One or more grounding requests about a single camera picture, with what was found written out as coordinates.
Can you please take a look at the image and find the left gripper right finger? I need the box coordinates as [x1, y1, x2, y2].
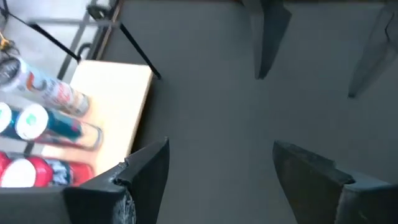
[272, 140, 398, 224]

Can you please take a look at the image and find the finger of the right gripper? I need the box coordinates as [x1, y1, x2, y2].
[347, 2, 398, 99]
[241, 0, 292, 80]

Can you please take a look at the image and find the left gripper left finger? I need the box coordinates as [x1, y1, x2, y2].
[63, 136, 171, 224]

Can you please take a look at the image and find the orange Fanta can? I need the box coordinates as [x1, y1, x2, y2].
[0, 156, 95, 189]

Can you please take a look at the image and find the blue can with white lid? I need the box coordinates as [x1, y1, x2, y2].
[14, 103, 103, 152]
[0, 101, 22, 141]

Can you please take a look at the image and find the silver Celsius Peach Vibe can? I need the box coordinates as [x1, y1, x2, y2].
[0, 55, 91, 118]

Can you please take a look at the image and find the red can with white lid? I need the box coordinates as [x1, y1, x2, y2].
[0, 151, 12, 175]

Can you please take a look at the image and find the wooden shelf board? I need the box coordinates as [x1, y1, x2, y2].
[40, 60, 154, 187]

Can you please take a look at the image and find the black table mat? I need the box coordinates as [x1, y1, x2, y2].
[96, 0, 398, 224]

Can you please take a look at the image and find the black metal shelf frame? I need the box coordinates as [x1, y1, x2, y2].
[0, 6, 162, 80]

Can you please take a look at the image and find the black aluminium table frame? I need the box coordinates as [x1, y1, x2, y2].
[85, 0, 124, 62]

